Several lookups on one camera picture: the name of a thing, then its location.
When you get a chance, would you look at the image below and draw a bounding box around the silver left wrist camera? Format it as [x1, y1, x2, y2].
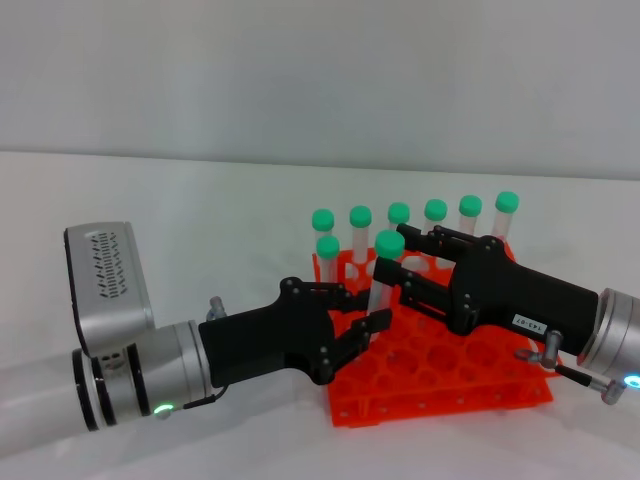
[64, 221, 156, 359]

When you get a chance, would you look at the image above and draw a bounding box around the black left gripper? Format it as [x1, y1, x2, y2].
[198, 277, 394, 389]

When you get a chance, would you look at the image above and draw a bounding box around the right wrist cable with connector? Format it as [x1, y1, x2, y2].
[514, 329, 626, 406]

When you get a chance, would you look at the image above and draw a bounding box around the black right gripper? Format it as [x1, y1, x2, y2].
[372, 223, 600, 357]

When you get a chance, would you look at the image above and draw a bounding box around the orange plastic test tube rack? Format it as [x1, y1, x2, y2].
[312, 239, 566, 429]

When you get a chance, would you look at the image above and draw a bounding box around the green capped clear test tube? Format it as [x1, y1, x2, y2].
[423, 198, 449, 232]
[386, 201, 411, 227]
[315, 234, 341, 291]
[310, 208, 335, 241]
[364, 229, 406, 329]
[348, 204, 374, 266]
[458, 194, 484, 237]
[492, 190, 520, 246]

